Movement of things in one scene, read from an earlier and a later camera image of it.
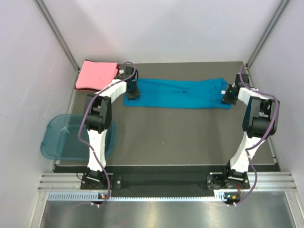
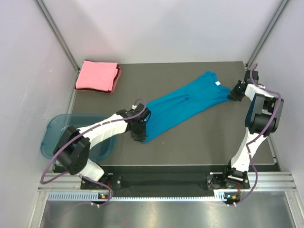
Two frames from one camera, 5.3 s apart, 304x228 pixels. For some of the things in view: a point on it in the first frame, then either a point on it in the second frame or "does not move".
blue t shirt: x=186 y=93 -> x=169 y=109
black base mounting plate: x=215 y=181 does not move
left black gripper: x=135 y=93 -> x=140 y=137
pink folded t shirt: x=95 y=75 does not move
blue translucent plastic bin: x=61 y=141 does not move
